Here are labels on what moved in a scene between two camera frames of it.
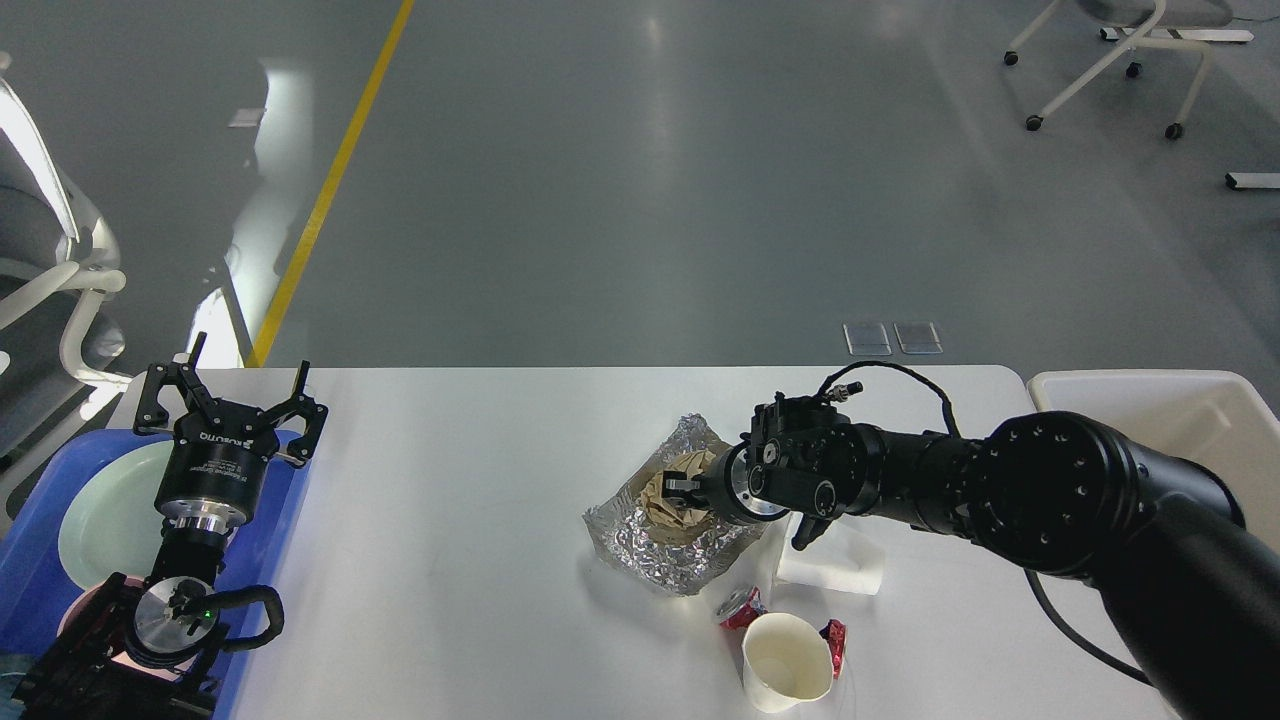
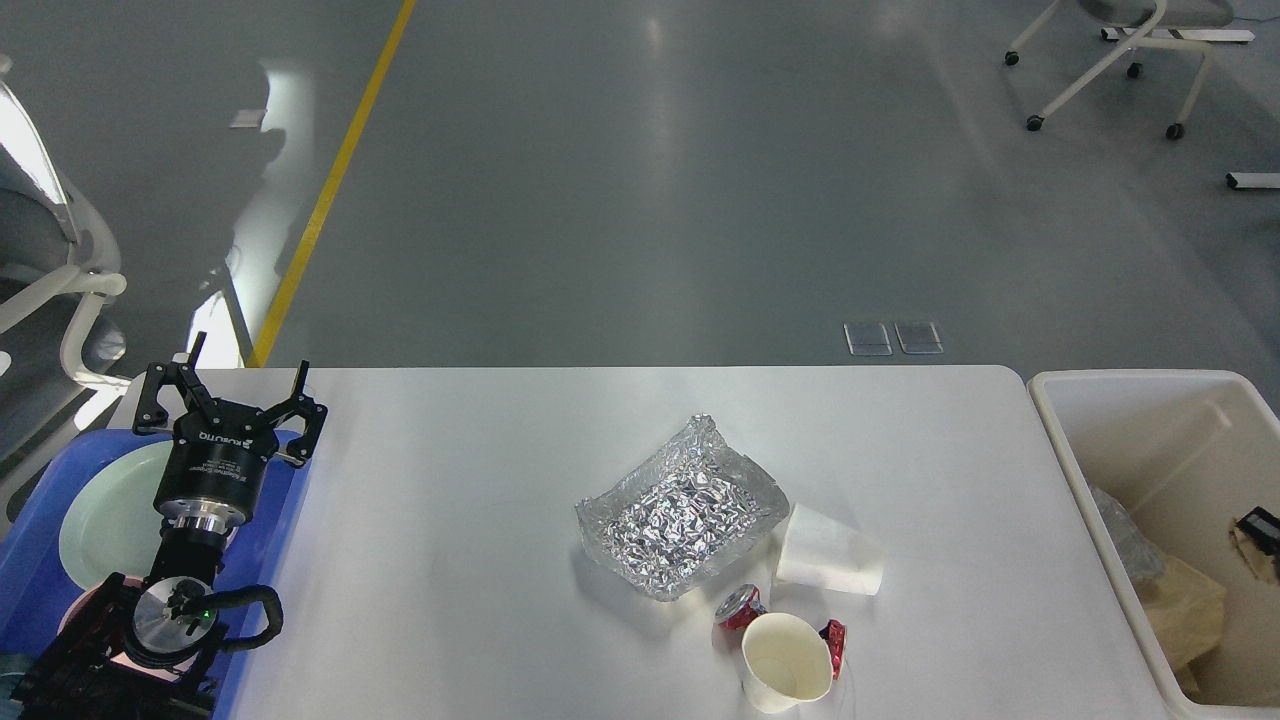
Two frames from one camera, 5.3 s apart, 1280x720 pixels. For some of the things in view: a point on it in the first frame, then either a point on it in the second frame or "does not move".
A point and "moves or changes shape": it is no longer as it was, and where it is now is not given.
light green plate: (111, 524) does not move
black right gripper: (726, 488) to (1263, 528)
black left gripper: (211, 475) does not move
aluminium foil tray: (628, 541) does not move
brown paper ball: (670, 511) moves or changes shape
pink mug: (89, 599) does not move
